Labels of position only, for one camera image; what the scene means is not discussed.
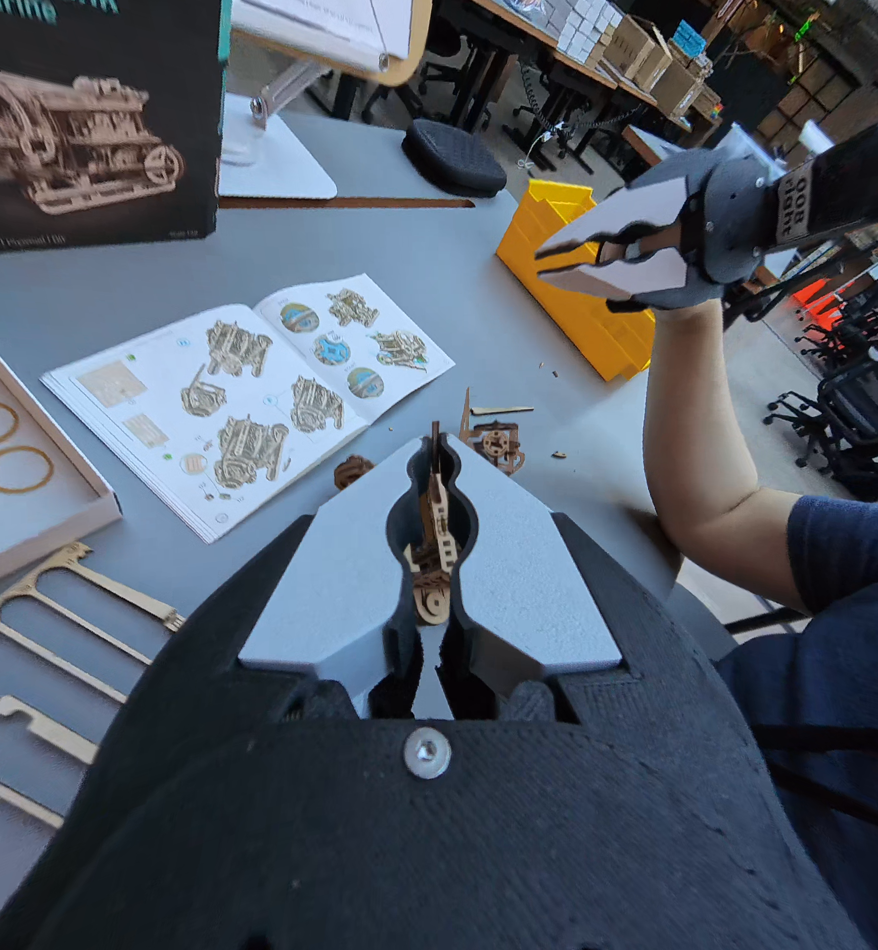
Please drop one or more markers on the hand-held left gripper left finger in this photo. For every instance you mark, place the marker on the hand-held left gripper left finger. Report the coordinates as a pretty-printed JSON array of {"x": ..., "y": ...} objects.
[{"x": 320, "y": 594}]

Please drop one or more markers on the black textured cushion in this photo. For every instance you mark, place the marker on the black textured cushion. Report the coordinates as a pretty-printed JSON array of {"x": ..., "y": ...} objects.
[{"x": 453, "y": 156}]

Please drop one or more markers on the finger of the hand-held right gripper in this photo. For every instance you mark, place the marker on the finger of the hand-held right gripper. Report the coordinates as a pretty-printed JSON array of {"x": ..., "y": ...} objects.
[
  {"x": 632, "y": 211},
  {"x": 632, "y": 278}
]

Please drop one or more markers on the white cardboard tray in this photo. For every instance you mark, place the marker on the white cardboard tray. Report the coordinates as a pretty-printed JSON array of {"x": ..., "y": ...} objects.
[{"x": 8, "y": 519}]

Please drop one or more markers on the small round wooden part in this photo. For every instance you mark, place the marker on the small round wooden part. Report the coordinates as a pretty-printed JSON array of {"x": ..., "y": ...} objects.
[{"x": 351, "y": 471}]

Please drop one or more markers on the black model kit box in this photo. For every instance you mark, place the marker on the black model kit box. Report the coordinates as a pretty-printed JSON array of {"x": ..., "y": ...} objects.
[{"x": 149, "y": 44}]

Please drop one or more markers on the empty wooden part sheet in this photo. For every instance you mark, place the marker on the empty wooden part sheet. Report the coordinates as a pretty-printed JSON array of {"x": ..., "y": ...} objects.
[{"x": 134, "y": 594}]

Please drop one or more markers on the wooden model assembly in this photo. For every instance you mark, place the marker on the wooden model assembly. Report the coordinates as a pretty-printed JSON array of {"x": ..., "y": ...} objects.
[{"x": 494, "y": 445}]

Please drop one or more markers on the thin wooden stick part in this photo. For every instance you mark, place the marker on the thin wooden stick part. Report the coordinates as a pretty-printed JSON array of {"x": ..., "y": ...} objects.
[{"x": 502, "y": 410}]

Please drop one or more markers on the white stand base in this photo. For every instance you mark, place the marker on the white stand base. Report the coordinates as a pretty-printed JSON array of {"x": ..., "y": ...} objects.
[{"x": 275, "y": 163}]

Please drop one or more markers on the group of tan rubber bands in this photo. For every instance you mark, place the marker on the group of tan rubber bands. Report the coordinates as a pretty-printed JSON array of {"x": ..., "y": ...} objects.
[{"x": 16, "y": 491}]

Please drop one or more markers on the white document stand with instructions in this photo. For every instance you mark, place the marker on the white document stand with instructions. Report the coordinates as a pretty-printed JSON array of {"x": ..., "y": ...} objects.
[{"x": 409, "y": 44}]

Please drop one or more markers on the black office chair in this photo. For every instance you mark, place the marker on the black office chair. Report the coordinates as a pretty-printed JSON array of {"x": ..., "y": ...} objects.
[
  {"x": 869, "y": 304},
  {"x": 862, "y": 415}
]

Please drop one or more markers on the open instruction booklet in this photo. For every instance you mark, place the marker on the open instruction booklet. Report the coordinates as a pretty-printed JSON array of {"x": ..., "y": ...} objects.
[{"x": 149, "y": 415}]

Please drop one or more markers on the wooden model part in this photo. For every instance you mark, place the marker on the wooden model part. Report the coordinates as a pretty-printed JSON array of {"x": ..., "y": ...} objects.
[{"x": 433, "y": 601}]

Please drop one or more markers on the cardboard box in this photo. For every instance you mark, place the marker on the cardboard box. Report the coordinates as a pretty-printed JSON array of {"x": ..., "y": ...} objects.
[
  {"x": 676, "y": 85},
  {"x": 635, "y": 48}
]

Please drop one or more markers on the stack of small white boxes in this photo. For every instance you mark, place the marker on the stack of small white boxes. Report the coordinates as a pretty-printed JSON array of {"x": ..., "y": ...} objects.
[{"x": 583, "y": 22}]

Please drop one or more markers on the person's right forearm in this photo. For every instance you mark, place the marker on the person's right forearm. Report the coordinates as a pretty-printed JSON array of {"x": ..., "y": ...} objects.
[{"x": 698, "y": 445}]

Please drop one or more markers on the printed instruction sheet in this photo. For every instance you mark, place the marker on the printed instruction sheet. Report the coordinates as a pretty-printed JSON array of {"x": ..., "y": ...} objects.
[{"x": 320, "y": 18}]

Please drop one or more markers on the yellow plastic bin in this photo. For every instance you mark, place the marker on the yellow plastic bin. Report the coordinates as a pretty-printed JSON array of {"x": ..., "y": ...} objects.
[{"x": 594, "y": 326}]

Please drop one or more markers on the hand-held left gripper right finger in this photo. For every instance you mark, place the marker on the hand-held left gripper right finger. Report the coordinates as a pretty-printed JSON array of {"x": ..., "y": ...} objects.
[{"x": 528, "y": 594}]

